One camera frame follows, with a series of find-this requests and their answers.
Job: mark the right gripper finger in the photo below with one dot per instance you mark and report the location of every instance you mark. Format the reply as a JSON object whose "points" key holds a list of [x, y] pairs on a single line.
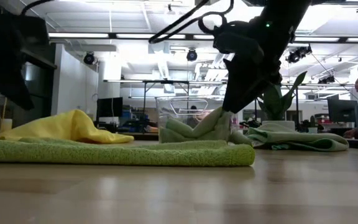
{"points": [[256, 84], [235, 84]]}

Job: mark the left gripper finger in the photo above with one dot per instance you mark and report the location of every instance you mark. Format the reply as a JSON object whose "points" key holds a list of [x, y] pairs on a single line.
{"points": [[6, 85], [22, 87]]}

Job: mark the clear plastic bin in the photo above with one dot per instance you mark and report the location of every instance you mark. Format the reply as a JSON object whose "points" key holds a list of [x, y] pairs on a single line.
{"points": [[166, 105]]}

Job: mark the lime green microfiber towel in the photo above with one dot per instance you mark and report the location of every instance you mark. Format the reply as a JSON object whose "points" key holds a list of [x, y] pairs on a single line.
{"points": [[120, 154]]}

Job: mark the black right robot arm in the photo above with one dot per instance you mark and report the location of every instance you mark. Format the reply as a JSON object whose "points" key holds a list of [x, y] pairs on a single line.
{"points": [[287, 12]]}

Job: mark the yellow microfiber towel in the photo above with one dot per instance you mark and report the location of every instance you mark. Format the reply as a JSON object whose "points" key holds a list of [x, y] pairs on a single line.
{"points": [[67, 127]]}

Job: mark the potted succulent white pot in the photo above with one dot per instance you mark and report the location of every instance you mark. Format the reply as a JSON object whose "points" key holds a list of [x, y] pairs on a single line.
{"points": [[275, 102]]}

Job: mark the white cup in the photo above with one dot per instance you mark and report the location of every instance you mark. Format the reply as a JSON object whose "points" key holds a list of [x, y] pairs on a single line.
{"points": [[6, 125]]}

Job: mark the black ceiling spotlight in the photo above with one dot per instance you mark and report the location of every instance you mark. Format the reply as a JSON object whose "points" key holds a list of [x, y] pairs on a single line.
{"points": [[89, 58], [191, 55], [326, 80], [295, 56]]}

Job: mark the black metal rack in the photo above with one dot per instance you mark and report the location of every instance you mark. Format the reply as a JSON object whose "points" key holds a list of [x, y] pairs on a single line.
{"points": [[166, 82]]}

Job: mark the black computer monitor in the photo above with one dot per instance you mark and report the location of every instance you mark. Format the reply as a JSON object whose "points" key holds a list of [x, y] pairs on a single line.
{"points": [[340, 110], [110, 107]]}

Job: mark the black aluminium frame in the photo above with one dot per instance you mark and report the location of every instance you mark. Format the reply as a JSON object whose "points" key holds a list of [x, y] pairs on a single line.
{"points": [[145, 136]]}

